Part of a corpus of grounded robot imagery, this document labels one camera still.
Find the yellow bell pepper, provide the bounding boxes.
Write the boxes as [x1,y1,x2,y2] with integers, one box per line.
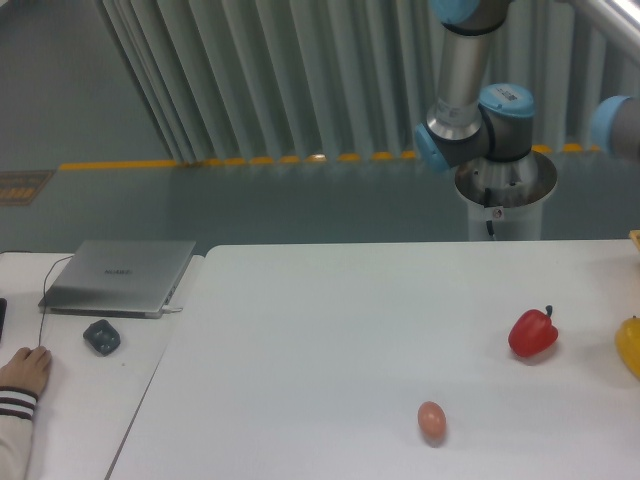
[614,317,640,378]

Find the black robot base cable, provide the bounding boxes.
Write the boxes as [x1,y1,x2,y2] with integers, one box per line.
[482,187,497,242]

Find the person's bare hand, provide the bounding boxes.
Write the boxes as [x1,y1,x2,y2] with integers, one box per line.
[1,346,52,398]

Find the silver closed laptop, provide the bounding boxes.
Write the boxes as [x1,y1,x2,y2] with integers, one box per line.
[39,240,196,319]

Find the brown egg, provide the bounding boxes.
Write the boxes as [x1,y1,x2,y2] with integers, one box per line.
[417,401,447,441]

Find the red bell pepper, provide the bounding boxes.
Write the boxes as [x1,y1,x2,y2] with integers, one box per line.
[508,305,559,358]

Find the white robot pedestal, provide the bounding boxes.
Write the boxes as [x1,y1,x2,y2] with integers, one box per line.
[454,151,558,241]

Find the black mouse cable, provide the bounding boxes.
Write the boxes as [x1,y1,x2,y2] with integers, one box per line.
[0,249,76,349]

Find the black keyboard edge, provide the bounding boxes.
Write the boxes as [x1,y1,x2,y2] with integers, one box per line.
[0,298,8,342]

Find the pleated grey curtain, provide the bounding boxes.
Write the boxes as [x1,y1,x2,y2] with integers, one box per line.
[99,1,639,164]

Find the white striped sleeve forearm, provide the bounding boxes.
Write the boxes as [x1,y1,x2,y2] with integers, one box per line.
[1,386,38,479]

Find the wooden basket corner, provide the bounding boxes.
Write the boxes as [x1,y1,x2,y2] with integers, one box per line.
[628,229,640,251]

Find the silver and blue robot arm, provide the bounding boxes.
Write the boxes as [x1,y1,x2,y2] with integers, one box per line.
[415,1,639,171]

